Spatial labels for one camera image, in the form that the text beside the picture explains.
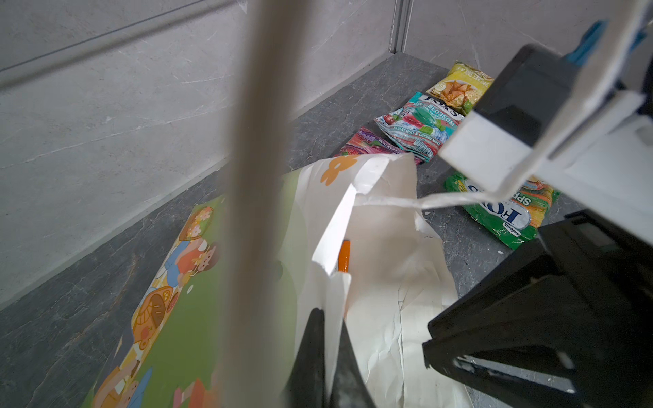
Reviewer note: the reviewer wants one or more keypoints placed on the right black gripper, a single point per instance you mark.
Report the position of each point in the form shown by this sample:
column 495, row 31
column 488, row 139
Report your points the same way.
column 564, row 321

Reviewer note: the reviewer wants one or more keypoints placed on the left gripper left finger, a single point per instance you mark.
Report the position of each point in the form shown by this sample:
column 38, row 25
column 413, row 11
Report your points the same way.
column 306, row 386

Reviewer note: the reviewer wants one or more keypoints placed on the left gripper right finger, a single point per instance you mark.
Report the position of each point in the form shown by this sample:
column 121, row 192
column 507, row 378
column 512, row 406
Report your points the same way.
column 349, row 389

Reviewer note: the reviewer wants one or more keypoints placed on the green snack pack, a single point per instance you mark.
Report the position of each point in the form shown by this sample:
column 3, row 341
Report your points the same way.
column 518, row 219

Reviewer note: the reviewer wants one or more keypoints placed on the white floral paper bag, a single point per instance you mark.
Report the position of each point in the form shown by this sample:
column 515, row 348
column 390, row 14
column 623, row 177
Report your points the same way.
column 222, row 321

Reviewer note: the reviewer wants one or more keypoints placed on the teal red snack bag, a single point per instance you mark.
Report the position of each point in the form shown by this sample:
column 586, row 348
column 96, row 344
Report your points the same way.
column 421, row 126

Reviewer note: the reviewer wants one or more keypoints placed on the yellow green snack bag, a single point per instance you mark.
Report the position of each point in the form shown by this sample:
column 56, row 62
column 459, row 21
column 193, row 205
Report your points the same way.
column 462, row 87

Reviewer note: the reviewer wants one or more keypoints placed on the purple snack pack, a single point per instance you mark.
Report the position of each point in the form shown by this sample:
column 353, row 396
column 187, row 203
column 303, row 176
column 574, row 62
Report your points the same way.
column 365, row 142

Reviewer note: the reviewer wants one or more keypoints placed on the orange snack pack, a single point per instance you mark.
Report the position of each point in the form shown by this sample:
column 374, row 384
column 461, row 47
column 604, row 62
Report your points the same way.
column 344, row 257

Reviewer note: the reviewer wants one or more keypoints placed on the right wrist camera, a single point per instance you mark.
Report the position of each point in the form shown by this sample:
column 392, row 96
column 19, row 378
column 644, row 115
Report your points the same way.
column 567, row 124

